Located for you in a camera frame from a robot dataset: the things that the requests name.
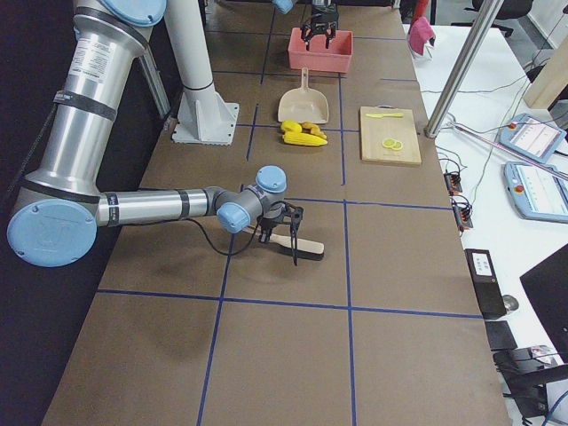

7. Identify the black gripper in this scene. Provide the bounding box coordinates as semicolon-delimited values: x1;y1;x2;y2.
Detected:
258;201;304;266
301;0;339;51

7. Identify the beige plastic dustpan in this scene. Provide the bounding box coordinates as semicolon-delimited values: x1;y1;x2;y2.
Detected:
278;67;329;124

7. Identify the yellow toy corn cob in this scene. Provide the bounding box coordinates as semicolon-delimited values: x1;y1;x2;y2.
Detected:
282;131;327;146

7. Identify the orange toy ginger root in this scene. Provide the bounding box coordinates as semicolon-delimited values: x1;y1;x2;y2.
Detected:
301;122;327;139

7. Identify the yellow toy bell pepper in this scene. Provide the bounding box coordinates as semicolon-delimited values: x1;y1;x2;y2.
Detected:
280;120;303;133

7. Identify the pink plastic bin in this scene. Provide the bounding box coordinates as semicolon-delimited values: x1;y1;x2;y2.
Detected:
288;28;353;74

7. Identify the magenta cloth on stand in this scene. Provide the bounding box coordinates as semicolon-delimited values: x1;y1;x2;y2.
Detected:
407;17;436;59

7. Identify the yellow plastic toy knife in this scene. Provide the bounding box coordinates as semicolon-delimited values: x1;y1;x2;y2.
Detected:
365;113;404;119

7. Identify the bamboo cutting board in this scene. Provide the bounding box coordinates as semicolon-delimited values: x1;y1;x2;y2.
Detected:
359;106;422;166

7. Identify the upper toy lemon slice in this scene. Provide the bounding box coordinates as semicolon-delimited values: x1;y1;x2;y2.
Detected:
382;138;398;148

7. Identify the toy lemon slice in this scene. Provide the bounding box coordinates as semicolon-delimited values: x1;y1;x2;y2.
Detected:
391;141;404;151
382;138;398;148

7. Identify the lower toy lemon slice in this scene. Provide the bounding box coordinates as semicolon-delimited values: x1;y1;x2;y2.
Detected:
391;141;404;151

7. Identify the black box with label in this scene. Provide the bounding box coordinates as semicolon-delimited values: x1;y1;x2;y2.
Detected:
464;248;507;320

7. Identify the far teach pendant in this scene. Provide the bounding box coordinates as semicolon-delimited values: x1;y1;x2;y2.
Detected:
499;114;566;163

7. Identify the teach pendant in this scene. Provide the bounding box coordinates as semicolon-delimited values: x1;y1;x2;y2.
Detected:
499;114;566;163
503;162;567;224

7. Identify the near teach pendant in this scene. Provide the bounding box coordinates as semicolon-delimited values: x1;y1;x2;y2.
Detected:
503;162;567;224

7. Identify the black monitor corner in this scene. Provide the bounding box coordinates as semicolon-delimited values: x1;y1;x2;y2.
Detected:
520;246;567;359

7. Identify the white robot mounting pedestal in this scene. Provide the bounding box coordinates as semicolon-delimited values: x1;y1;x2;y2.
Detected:
164;0;240;146

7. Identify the aluminium frame post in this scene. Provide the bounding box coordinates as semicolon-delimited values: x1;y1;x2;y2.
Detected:
424;0;503;138

